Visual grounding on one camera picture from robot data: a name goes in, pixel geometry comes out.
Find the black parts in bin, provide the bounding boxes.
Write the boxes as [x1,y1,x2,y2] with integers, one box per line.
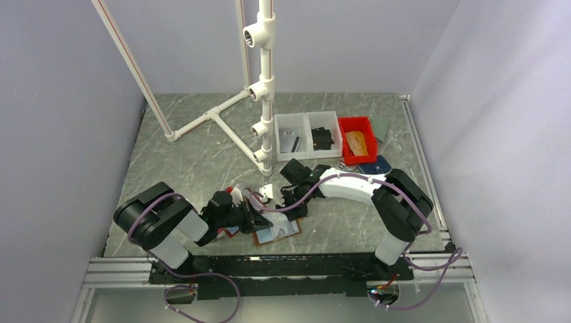
[311,127,335,151]

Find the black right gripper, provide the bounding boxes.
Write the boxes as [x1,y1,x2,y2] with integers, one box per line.
[275,184,310,221]

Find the white PVC pipe frame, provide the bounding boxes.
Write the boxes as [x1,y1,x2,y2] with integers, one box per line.
[92,0,276,176]

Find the red handled adjustable wrench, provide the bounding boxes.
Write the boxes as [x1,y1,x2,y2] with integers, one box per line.
[336,162,357,172]

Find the brown leather card holder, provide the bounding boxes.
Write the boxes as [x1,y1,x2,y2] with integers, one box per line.
[253,213,302,246]

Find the white two-compartment bin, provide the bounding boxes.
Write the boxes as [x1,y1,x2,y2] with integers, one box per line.
[274,111,343,162]

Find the orange credit card in bin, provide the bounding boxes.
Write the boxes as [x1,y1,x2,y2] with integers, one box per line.
[345,131,368,156]

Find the silver items in bin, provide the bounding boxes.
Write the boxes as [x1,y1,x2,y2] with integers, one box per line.
[279,130,301,153]

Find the grey striped credit card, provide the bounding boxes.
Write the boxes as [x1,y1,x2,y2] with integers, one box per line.
[288,136,300,153]

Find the blue leather card holder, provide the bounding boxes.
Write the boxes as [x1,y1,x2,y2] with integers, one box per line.
[357,155,393,175]

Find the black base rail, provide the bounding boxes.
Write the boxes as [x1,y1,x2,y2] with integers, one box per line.
[149,252,414,300]

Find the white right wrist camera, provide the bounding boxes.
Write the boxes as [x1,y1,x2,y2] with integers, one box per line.
[259,184,283,207]

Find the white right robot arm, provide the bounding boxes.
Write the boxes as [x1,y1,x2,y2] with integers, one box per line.
[280,159,434,279]

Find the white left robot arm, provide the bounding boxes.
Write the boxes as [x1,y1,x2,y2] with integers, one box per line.
[113,182,273,283]

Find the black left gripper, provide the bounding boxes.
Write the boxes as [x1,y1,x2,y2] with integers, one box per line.
[216,196,273,234]

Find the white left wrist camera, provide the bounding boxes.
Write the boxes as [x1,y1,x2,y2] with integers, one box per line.
[226,184,248,206]

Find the red plastic bin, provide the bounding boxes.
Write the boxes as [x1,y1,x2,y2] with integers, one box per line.
[337,116,378,166]

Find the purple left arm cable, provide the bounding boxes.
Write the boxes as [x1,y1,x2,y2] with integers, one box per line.
[127,192,242,323]

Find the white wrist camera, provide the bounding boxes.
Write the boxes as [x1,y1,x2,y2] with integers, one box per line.
[226,184,248,206]
[259,184,283,207]

